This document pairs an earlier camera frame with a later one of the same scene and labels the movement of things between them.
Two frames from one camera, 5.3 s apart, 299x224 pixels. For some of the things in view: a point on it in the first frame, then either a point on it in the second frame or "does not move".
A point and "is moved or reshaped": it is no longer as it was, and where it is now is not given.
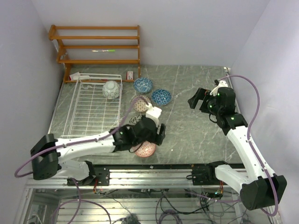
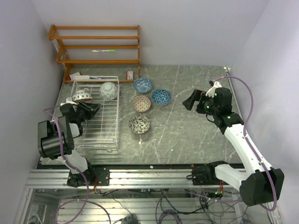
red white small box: x=130 y=75 does not move
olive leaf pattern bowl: x=134 y=119 -> x=81 y=96
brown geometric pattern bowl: x=138 y=103 does not move
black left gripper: x=156 y=137 -> x=93 y=108
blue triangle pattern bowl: x=161 y=97 does not move
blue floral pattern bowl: x=142 y=85 does not move
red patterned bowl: x=146 y=150 is moved or reshaped
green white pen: x=108 y=50 does not move
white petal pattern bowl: x=110 y=89 is moved or reshaped
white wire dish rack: x=91 y=113 does not move
